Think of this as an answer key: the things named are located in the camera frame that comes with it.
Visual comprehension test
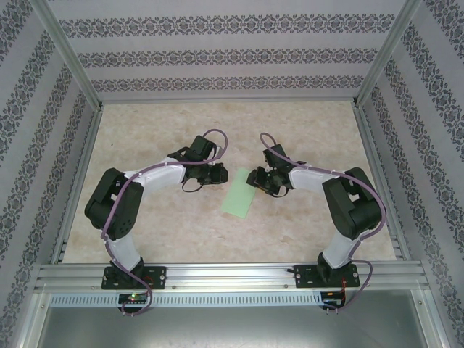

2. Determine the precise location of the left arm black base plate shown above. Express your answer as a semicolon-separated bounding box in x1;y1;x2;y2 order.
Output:
101;266;167;291

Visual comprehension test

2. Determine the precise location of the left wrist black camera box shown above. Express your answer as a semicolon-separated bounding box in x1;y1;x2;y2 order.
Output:
190;136;218;160

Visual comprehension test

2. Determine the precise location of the black board with orange label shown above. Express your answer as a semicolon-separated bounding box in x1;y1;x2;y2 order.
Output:
321;289;347;305

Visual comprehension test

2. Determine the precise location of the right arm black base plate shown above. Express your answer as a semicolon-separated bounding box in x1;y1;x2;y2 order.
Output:
292;263;362;289

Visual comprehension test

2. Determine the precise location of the aluminium side rail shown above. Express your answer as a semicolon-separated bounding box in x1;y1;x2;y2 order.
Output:
353;103;413;262
50;107;104;264

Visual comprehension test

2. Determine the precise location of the aluminium mounting rail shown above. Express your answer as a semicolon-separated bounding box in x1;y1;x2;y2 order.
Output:
34;263;431;291

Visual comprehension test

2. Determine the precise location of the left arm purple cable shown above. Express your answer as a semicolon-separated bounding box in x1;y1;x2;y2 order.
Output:
100;129;229;318

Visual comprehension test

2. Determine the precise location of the thin aluminium wall rail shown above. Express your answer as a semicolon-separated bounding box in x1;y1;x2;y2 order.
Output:
99;96;358;104

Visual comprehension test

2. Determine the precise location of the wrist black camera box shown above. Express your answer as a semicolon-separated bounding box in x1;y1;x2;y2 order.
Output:
190;136;218;160
263;144;289;170

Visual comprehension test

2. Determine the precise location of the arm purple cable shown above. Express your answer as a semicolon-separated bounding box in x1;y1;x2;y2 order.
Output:
100;129;229;318
259;132;385;316

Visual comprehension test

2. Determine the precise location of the black board with green light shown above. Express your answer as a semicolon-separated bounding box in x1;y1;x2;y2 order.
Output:
118;292;150;305

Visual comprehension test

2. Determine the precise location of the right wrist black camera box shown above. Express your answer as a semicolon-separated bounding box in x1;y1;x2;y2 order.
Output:
263;144;289;170

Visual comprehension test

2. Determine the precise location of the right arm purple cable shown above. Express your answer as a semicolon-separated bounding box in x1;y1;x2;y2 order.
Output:
259;132;385;316

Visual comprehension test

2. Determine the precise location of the aluminium frame post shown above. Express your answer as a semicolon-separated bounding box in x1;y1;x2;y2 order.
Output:
30;0;104;109
353;0;423;108

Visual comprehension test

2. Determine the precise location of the grey metal shelf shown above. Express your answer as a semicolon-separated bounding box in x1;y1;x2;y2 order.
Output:
36;306;436;348

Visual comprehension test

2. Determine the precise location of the slotted grey cable duct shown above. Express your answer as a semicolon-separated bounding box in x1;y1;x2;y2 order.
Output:
49;291;323;307

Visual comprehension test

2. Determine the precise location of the green paper sheet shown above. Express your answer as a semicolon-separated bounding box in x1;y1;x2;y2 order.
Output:
220;166;259;220

